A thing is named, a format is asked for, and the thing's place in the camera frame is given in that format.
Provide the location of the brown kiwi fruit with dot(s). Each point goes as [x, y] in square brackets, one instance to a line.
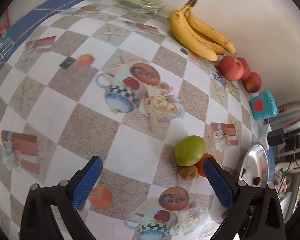
[189, 173]

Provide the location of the middle red apple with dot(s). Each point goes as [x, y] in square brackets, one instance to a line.
[246, 68]

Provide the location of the steel thermos jug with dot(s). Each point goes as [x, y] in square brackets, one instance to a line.
[288, 118]

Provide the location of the large green mango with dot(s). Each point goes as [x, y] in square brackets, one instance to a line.
[189, 150]

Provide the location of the steel round basin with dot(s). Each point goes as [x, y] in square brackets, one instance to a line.
[253, 166]

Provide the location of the black power adapter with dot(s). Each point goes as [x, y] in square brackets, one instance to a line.
[276, 137]

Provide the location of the teal plastic toy box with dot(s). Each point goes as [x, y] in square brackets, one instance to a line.
[263, 106]

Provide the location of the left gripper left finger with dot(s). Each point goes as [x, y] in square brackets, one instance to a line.
[38, 221]

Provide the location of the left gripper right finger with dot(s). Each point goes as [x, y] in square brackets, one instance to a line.
[254, 212]

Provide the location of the white power block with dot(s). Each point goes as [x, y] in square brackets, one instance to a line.
[266, 129]

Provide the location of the blue striped cloth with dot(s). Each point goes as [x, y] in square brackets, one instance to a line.
[22, 29]

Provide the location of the yellow banana bunch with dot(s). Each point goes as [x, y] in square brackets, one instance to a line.
[196, 36]

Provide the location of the right red apple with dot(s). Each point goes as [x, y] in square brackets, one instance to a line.
[253, 83]

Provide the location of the orange tangerine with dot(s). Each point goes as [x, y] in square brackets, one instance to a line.
[200, 164]

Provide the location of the clear glass mug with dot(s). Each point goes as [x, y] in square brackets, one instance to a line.
[6, 45]

